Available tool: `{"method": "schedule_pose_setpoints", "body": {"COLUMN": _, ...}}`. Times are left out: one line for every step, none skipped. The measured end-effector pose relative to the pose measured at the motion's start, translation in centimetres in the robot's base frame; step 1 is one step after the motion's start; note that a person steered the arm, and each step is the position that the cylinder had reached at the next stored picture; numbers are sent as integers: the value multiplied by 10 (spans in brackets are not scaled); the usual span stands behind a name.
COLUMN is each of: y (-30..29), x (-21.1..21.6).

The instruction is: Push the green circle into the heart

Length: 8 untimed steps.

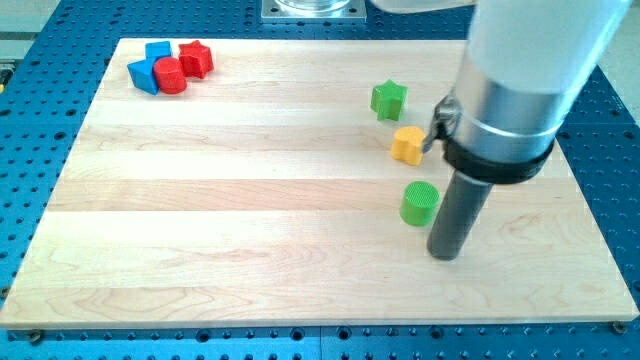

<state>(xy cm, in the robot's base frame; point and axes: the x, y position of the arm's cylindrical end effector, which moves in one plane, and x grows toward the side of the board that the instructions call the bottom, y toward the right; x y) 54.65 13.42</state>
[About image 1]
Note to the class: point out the green cylinder block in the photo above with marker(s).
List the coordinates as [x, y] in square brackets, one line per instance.
[419, 202]

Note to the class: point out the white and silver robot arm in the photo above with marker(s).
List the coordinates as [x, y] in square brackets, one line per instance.
[525, 63]

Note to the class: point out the yellow heart block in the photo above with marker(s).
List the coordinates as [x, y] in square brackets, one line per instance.
[407, 145]

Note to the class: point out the green star block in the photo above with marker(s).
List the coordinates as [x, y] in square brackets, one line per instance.
[388, 100]

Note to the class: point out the light wooden board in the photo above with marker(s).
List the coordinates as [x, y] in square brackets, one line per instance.
[266, 195]

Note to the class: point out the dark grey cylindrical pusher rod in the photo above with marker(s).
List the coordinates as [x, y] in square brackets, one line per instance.
[464, 198]

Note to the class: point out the red star block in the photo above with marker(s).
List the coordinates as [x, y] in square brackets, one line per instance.
[196, 59]

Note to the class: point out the red cylinder block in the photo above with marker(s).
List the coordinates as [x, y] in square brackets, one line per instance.
[169, 75]

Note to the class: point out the blue triangular block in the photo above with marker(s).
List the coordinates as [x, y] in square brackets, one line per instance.
[142, 75]

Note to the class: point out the blue cube block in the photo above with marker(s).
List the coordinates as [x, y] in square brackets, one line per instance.
[157, 50]

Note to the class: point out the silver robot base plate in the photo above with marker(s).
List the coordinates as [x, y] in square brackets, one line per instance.
[306, 10]

